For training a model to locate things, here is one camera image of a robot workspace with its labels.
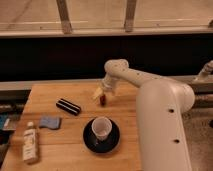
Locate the yellow gripper finger tip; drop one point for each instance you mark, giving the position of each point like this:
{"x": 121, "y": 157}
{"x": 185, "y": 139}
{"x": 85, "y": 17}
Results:
{"x": 98, "y": 93}

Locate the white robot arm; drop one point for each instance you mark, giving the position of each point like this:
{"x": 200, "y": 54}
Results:
{"x": 160, "y": 103}

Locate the white paper cup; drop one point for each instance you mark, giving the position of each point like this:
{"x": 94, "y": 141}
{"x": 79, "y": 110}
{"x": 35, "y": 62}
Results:
{"x": 101, "y": 127}

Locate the black rectangular box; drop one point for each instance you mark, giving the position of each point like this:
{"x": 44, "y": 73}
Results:
{"x": 68, "y": 106}

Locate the blue sponge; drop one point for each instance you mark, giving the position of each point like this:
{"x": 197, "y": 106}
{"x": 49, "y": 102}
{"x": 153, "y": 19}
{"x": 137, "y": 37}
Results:
{"x": 52, "y": 123}

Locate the black round plate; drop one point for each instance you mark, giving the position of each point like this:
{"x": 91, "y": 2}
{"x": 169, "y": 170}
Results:
{"x": 99, "y": 144}

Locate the white plastic bottle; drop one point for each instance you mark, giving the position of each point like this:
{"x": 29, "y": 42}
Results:
{"x": 30, "y": 144}

